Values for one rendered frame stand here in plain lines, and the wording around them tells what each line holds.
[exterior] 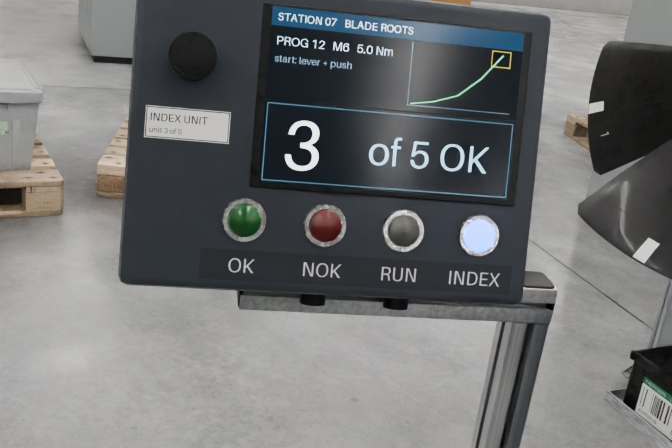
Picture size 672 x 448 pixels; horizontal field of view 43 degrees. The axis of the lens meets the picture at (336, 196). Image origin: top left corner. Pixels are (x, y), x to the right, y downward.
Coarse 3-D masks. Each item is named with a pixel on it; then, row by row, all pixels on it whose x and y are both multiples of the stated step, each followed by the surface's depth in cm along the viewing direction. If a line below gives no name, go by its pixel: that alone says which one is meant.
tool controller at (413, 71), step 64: (192, 0) 50; (256, 0) 51; (320, 0) 52; (384, 0) 52; (192, 64) 49; (256, 64) 51; (320, 64) 52; (384, 64) 52; (448, 64) 53; (512, 64) 54; (128, 128) 51; (192, 128) 51; (256, 128) 51; (384, 128) 53; (448, 128) 53; (512, 128) 54; (128, 192) 51; (192, 192) 51; (256, 192) 52; (320, 192) 53; (384, 192) 53; (448, 192) 54; (512, 192) 55; (128, 256) 51; (192, 256) 52; (256, 256) 52; (320, 256) 53; (384, 256) 54; (448, 256) 54; (512, 256) 55
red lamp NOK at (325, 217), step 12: (324, 204) 52; (312, 216) 52; (324, 216) 52; (336, 216) 52; (312, 228) 52; (324, 228) 52; (336, 228) 52; (312, 240) 52; (324, 240) 52; (336, 240) 53
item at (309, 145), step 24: (264, 120) 51; (288, 120) 52; (312, 120) 52; (336, 120) 52; (264, 144) 52; (288, 144) 52; (312, 144) 52; (336, 144) 52; (264, 168) 52; (288, 168) 52; (312, 168) 52; (336, 168) 52
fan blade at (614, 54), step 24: (624, 48) 137; (648, 48) 132; (600, 72) 140; (624, 72) 136; (648, 72) 131; (600, 96) 139; (624, 96) 135; (648, 96) 131; (600, 120) 139; (624, 120) 135; (648, 120) 131; (600, 144) 138; (624, 144) 134; (648, 144) 131; (600, 168) 137
